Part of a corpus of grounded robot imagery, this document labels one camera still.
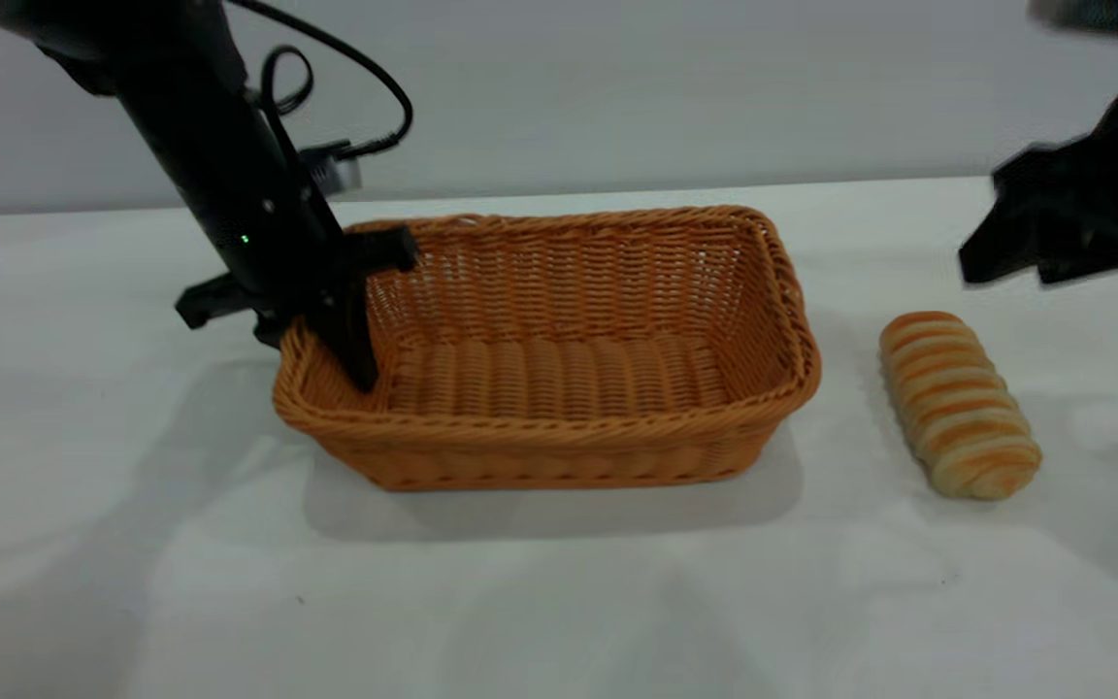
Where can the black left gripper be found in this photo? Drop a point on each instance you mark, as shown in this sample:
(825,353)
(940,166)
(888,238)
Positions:
(248,214)

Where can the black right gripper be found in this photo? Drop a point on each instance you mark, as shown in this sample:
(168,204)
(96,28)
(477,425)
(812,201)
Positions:
(1102,175)

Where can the orange woven wicker basket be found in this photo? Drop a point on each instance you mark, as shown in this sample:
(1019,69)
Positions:
(559,379)

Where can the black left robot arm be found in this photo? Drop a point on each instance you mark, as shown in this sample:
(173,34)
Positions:
(122,29)

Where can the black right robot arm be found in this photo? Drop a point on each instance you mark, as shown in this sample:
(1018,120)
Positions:
(1102,15)

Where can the striped bread roll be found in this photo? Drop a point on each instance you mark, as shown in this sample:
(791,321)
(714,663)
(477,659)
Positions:
(957,408)

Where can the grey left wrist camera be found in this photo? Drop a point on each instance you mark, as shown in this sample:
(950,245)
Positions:
(334,171)

